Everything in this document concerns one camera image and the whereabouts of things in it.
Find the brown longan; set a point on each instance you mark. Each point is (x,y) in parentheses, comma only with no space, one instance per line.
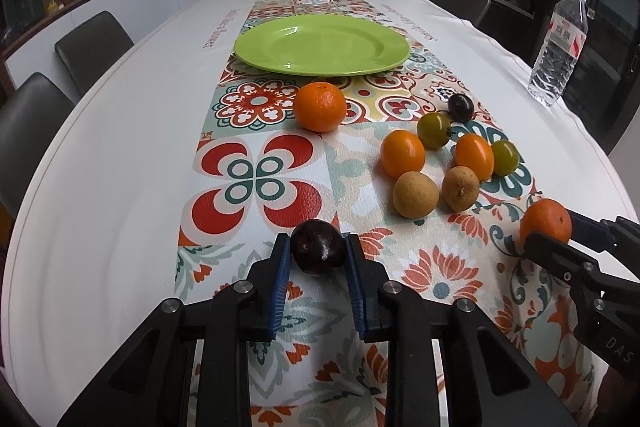
(415,195)
(460,188)

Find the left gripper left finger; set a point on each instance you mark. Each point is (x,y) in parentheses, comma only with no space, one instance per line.
(182,353)

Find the white tablecloth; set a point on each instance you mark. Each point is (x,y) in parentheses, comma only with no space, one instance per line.
(94,248)

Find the green tomato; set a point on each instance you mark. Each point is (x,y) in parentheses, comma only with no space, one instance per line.
(506,157)
(434,130)

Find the grey chair far left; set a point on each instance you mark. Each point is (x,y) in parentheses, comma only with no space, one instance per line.
(92,48)

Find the grey chair near left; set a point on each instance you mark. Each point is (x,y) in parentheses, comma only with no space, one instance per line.
(29,122)

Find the black coffee machine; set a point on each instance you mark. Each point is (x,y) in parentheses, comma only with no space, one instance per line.
(22,14)

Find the brown longan right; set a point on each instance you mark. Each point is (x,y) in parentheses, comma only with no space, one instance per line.
(460,188)

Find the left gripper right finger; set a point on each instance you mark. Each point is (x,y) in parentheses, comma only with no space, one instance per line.
(445,362)

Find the patterned table runner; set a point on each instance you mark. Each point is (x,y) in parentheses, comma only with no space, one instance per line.
(257,173)

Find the small orange kumquat left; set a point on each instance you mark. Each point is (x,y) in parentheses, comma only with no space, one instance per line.
(401,152)

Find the small orange kumquat right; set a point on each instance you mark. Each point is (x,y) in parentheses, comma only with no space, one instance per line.
(474,152)

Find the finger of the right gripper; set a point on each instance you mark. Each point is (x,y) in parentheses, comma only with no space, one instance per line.
(619,238)
(578,271)

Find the clear water bottle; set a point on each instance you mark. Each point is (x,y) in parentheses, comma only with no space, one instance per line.
(563,43)

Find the small orange kumquat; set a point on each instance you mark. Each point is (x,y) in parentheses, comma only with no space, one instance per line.
(401,152)
(474,152)

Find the brown longan left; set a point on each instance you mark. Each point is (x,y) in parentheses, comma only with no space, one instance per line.
(415,195)

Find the large orange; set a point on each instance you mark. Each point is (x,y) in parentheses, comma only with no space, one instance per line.
(548,217)
(319,107)

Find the green plate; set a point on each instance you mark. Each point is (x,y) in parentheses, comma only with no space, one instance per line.
(322,45)

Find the dark plum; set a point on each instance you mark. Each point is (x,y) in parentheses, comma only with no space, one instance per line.
(460,107)
(318,248)

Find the green tomato right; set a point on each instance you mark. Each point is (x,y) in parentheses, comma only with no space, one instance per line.
(506,157)

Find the green tomato left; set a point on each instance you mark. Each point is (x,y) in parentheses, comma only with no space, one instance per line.
(434,130)

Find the person right hand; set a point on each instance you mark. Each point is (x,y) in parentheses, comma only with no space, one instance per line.
(618,402)

